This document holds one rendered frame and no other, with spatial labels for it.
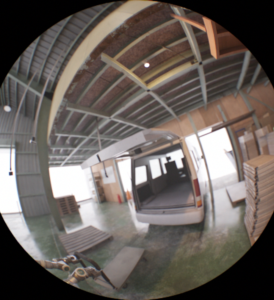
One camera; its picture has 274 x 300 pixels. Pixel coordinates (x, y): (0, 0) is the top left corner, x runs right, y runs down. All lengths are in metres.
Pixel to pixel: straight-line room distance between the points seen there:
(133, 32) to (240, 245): 3.02
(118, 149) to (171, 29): 1.64
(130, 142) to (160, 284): 1.70
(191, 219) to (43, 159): 4.26
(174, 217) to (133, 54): 2.62
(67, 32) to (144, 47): 3.31
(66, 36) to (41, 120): 3.17
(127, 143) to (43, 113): 4.27
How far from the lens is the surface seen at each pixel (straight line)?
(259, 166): 1.39
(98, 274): 1.10
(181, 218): 1.98
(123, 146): 0.86
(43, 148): 4.10
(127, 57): 1.65
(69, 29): 4.47
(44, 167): 3.95
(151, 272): 1.78
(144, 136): 0.76
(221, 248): 1.91
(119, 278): 1.60
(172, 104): 2.96
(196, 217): 1.94
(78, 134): 3.01
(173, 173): 3.80
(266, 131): 3.20
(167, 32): 1.68
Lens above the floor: 1.47
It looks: 11 degrees up
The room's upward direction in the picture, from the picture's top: 15 degrees counter-clockwise
